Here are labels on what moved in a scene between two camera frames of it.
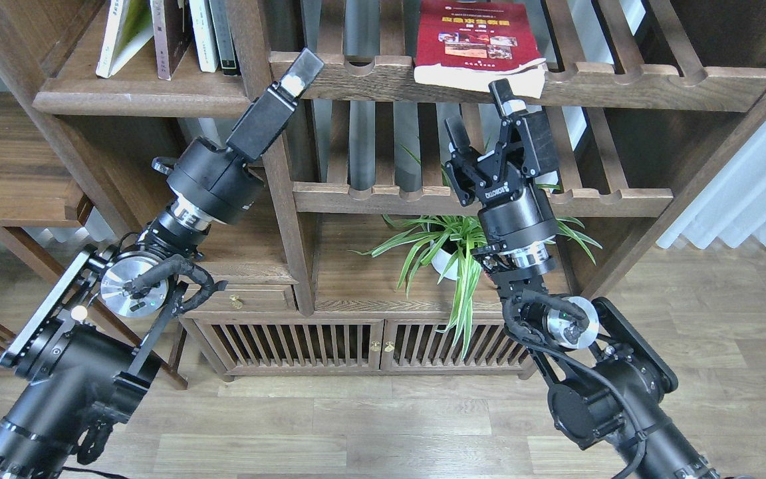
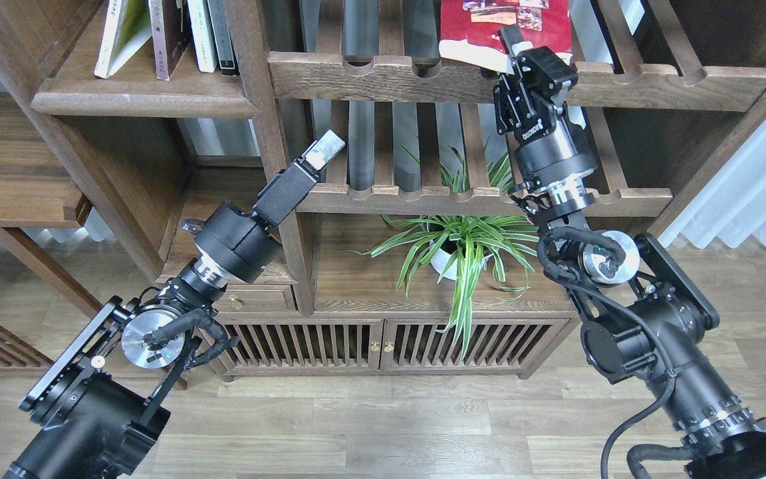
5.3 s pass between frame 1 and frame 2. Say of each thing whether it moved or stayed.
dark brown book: stayed
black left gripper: moved
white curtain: stayed
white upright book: stayed
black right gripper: moved
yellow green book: stayed
